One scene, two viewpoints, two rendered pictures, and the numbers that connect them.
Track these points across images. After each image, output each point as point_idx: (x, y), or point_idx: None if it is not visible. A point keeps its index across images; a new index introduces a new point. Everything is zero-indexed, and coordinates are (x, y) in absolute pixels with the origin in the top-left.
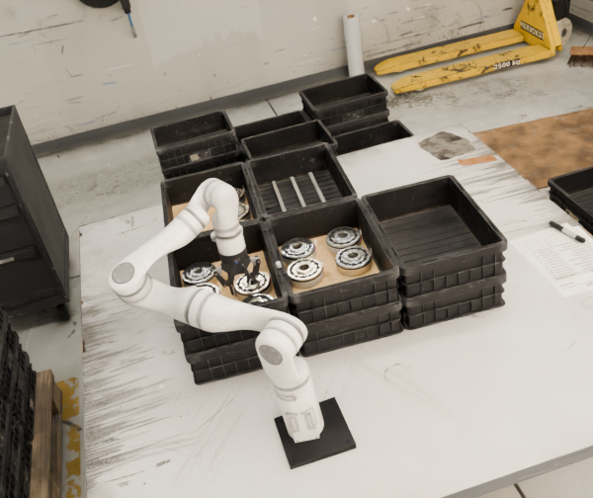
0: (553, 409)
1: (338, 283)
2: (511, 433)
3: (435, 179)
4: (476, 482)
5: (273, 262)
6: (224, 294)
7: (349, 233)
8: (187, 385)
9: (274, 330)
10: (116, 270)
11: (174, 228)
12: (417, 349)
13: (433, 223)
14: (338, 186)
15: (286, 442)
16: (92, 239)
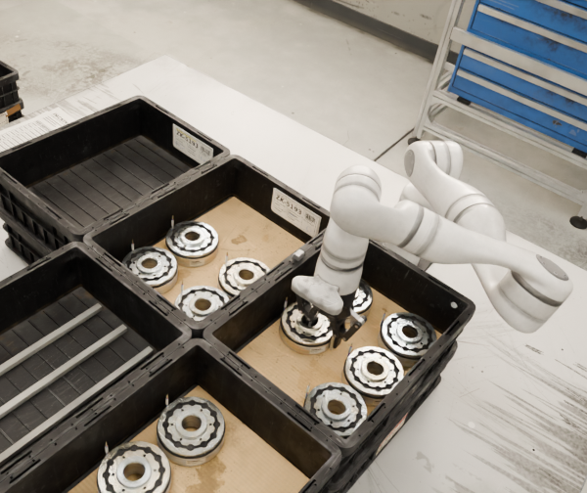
0: (257, 130)
1: (290, 191)
2: (297, 146)
3: (3, 171)
4: (354, 153)
5: (294, 266)
6: (338, 363)
7: (143, 256)
8: (446, 394)
9: (448, 144)
10: (559, 275)
11: (455, 223)
12: None
13: (59, 204)
14: None
15: (426, 262)
16: None
